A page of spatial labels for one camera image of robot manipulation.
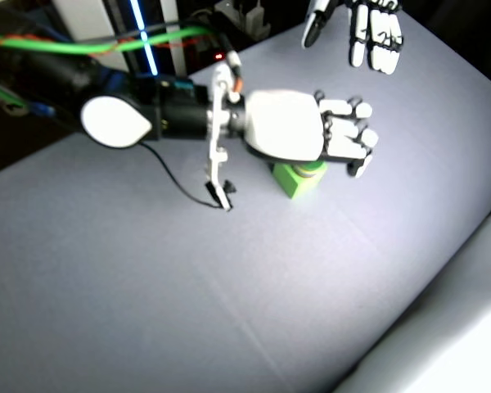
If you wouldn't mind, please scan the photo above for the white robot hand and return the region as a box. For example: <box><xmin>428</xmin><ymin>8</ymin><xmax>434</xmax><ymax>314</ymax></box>
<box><xmin>243</xmin><ymin>88</ymin><xmax>380</xmax><ymax>179</ymax></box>
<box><xmin>301</xmin><ymin>0</ymin><xmax>405</xmax><ymax>76</ymax></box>

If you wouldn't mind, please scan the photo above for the green-topped rainbow ring stack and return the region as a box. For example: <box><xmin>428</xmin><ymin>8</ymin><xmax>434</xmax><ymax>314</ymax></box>
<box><xmin>292</xmin><ymin>161</ymin><xmax>327</xmax><ymax>180</ymax></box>

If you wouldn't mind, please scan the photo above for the green cube block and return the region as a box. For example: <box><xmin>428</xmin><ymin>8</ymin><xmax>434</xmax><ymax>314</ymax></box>
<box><xmin>271</xmin><ymin>160</ymin><xmax>327</xmax><ymax>201</ymax></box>

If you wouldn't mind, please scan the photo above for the grey table cloth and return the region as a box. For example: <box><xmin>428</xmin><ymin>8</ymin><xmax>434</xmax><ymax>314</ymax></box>
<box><xmin>0</xmin><ymin>7</ymin><xmax>491</xmax><ymax>393</ymax></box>

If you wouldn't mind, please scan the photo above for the white robot body column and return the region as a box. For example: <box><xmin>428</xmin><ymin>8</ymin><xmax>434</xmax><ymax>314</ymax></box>
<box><xmin>51</xmin><ymin>0</ymin><xmax>189</xmax><ymax>77</ymax></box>

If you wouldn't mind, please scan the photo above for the white backdrop sheet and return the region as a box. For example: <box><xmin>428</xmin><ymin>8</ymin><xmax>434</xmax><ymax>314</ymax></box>
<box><xmin>331</xmin><ymin>208</ymin><xmax>491</xmax><ymax>393</ymax></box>

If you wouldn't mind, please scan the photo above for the green cable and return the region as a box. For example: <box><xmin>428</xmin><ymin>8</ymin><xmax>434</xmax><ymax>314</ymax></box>
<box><xmin>0</xmin><ymin>25</ymin><xmax>214</xmax><ymax>56</ymax></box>

